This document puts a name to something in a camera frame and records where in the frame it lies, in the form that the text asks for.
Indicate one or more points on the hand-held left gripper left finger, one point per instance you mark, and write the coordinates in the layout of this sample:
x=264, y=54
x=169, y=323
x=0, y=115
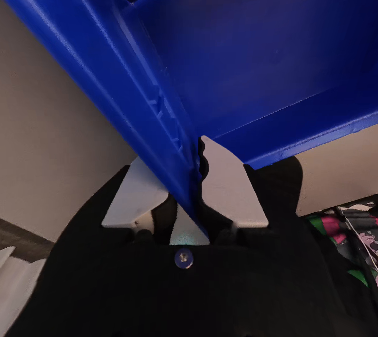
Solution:
x=135, y=195

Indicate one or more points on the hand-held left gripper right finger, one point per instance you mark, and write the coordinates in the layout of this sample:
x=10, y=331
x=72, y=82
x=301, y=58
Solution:
x=230, y=189

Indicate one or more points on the blue plastic bin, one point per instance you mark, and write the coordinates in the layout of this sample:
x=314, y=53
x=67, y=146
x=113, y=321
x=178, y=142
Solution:
x=236, y=47

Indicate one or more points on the colourful printed cloth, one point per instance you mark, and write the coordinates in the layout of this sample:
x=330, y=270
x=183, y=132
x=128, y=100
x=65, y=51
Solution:
x=366, y=242

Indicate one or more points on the white flat object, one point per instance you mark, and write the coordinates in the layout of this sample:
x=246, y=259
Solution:
x=14, y=283

